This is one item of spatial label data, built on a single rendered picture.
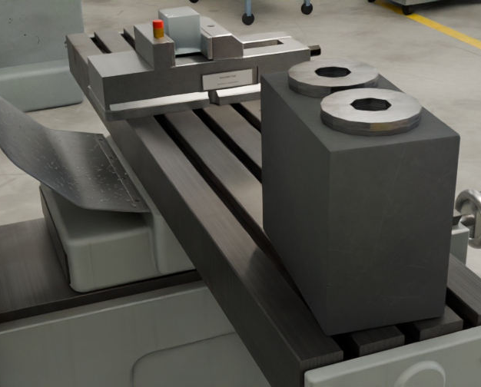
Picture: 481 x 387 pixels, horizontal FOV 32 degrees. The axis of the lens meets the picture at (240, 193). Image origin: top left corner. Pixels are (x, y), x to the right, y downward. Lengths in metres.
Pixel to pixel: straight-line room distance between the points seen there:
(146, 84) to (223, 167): 0.25
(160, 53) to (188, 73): 0.06
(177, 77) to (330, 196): 0.65
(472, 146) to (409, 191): 2.99
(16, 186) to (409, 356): 2.79
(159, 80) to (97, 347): 0.42
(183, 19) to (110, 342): 0.51
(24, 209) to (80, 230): 2.04
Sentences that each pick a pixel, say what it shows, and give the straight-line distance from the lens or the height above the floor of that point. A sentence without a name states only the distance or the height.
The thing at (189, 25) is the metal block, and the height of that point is 1.08.
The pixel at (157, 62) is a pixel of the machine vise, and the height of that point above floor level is 1.03.
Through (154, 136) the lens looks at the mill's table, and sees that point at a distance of 1.25.
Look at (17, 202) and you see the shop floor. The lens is 3.34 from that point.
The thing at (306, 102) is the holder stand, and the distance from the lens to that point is 0.81.
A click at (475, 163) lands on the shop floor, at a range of 3.56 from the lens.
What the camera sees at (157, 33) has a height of 1.07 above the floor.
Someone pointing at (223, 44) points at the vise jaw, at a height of 1.05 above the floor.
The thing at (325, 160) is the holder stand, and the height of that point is 1.13.
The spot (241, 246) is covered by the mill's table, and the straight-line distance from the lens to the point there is 0.94.
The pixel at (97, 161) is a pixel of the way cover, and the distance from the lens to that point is 1.34.
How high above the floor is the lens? 1.42
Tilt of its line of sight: 26 degrees down
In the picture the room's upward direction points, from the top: 2 degrees counter-clockwise
